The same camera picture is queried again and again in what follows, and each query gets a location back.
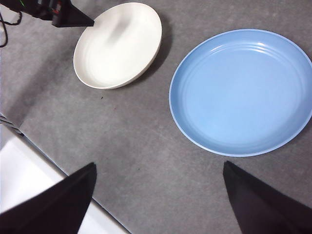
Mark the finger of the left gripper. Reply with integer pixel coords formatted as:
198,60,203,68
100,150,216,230
51,0,95,28

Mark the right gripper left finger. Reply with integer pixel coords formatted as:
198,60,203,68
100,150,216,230
0,162,98,234

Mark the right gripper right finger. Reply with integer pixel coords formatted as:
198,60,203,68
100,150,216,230
223,160,312,234

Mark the white round plate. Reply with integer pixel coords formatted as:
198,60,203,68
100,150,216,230
73,1,163,90

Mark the blue round plate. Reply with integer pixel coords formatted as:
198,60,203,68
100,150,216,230
169,28,312,158

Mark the thin black cable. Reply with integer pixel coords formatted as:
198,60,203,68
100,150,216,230
0,11,23,48

